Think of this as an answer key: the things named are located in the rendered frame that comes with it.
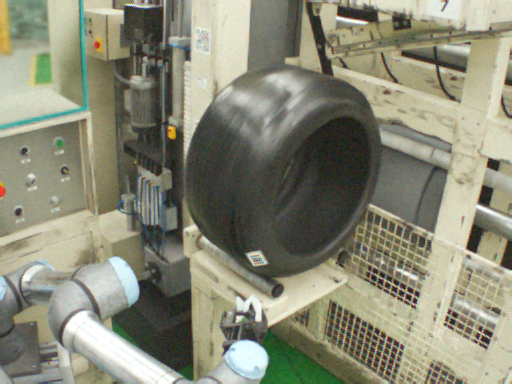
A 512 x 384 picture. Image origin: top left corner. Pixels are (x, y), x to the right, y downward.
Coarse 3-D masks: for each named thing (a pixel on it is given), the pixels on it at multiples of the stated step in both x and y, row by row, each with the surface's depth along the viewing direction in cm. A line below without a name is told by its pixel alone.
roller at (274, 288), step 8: (200, 240) 166; (208, 248) 163; (216, 248) 161; (216, 256) 161; (224, 256) 158; (232, 264) 155; (240, 264) 153; (240, 272) 153; (248, 272) 151; (256, 272) 150; (256, 280) 148; (264, 280) 147; (272, 280) 146; (264, 288) 146; (272, 288) 144; (280, 288) 145; (272, 296) 145
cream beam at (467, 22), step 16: (320, 0) 147; (336, 0) 142; (352, 0) 138; (368, 0) 134; (384, 0) 130; (400, 0) 127; (416, 0) 124; (464, 0) 114; (480, 0) 116; (496, 0) 122; (400, 16) 129; (416, 16) 125; (432, 16) 121; (464, 16) 115; (480, 16) 119
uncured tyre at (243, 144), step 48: (240, 96) 131; (288, 96) 125; (336, 96) 130; (192, 144) 135; (240, 144) 124; (288, 144) 123; (336, 144) 170; (192, 192) 137; (240, 192) 124; (288, 192) 175; (336, 192) 171; (240, 240) 130; (288, 240) 167; (336, 240) 154
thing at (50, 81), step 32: (0, 0) 133; (32, 0) 139; (64, 0) 145; (0, 32) 136; (32, 32) 143; (64, 32) 149; (0, 64) 140; (32, 64) 146; (64, 64) 154; (0, 96) 143; (32, 96) 150; (64, 96) 158; (0, 128) 146
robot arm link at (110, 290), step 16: (16, 272) 138; (32, 272) 136; (48, 272) 131; (64, 272) 125; (80, 272) 115; (96, 272) 111; (112, 272) 112; (128, 272) 114; (16, 288) 135; (32, 288) 133; (48, 288) 126; (96, 288) 108; (112, 288) 110; (128, 288) 113; (32, 304) 136; (96, 304) 107; (112, 304) 110; (128, 304) 115
